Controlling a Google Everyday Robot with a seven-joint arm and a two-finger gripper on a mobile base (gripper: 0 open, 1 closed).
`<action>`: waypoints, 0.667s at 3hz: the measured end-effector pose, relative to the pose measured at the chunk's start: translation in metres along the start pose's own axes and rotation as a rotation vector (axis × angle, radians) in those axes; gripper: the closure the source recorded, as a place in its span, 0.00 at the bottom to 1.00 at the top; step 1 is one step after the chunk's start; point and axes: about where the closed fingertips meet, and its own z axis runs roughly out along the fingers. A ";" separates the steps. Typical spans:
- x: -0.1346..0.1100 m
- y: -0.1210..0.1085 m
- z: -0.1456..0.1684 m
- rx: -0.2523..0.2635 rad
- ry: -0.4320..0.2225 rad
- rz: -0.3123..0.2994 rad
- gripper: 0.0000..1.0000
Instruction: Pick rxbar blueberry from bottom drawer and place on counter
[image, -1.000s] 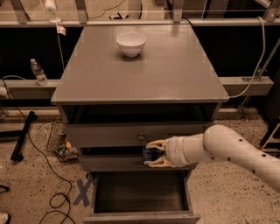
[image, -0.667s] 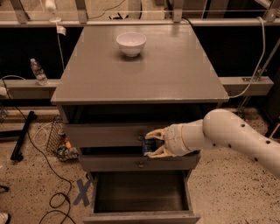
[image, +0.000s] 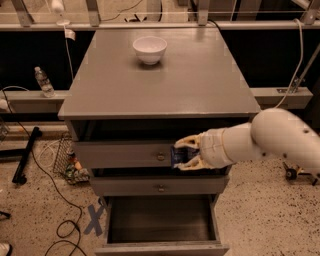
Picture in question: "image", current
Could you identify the white gripper wrist block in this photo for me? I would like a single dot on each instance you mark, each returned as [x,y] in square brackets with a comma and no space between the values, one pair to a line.
[211,149]

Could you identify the dark blue rxbar wrapper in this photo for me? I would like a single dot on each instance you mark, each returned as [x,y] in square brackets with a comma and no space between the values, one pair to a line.
[182,155]

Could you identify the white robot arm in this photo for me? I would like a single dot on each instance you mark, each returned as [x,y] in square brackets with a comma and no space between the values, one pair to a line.
[273,132]

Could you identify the grey middle drawer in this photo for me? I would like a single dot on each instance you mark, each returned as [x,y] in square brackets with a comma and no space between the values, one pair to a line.
[146,186]

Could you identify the grey wooden drawer cabinet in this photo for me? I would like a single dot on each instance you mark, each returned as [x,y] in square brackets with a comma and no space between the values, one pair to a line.
[195,86]

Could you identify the grey open bottom drawer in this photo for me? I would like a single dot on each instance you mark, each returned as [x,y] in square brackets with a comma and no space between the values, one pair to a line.
[167,225]

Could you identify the grey top drawer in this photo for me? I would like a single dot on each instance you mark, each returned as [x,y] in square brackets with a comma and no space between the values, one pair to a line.
[124,154]

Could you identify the white ceramic bowl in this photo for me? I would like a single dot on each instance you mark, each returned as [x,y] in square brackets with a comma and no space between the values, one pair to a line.
[149,49]

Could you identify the clear plastic water bottle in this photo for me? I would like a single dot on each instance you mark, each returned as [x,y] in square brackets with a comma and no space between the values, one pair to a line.
[44,82]

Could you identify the black metal stand bar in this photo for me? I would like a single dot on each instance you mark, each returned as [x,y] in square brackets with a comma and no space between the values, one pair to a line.
[19,177]

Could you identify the white desk lamp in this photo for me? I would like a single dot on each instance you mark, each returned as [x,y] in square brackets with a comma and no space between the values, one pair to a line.
[57,6]

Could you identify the black wheeled cart frame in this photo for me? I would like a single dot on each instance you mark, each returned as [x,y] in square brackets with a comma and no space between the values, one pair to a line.
[292,173]

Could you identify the wire basket with items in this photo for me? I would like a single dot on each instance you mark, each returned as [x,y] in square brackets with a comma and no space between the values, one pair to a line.
[66,164]

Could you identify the grey metal rail beam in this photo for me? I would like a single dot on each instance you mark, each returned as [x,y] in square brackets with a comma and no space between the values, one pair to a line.
[223,25]

